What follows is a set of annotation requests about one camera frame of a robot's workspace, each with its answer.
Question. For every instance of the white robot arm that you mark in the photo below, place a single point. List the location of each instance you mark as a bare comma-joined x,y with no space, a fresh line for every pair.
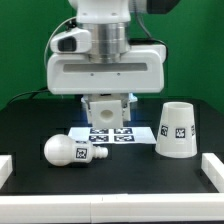
97,59

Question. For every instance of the white lamp base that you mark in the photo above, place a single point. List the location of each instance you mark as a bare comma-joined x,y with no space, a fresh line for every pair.
106,112

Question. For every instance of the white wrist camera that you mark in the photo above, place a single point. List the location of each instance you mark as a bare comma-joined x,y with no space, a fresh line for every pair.
74,41

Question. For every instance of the white lamp shade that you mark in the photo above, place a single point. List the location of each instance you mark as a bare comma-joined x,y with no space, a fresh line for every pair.
176,136

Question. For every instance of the white front rail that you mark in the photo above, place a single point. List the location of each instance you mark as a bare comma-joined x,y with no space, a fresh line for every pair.
112,208

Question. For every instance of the white left corner bracket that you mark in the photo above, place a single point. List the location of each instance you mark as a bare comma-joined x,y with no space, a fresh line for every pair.
6,168

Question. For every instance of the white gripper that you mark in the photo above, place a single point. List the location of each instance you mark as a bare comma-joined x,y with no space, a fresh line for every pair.
140,70

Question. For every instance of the white lamp bulb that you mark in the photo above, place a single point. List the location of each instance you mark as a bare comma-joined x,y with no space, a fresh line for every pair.
61,150

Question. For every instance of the paper sheet with markers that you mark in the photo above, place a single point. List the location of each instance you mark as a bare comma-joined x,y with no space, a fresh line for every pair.
126,135

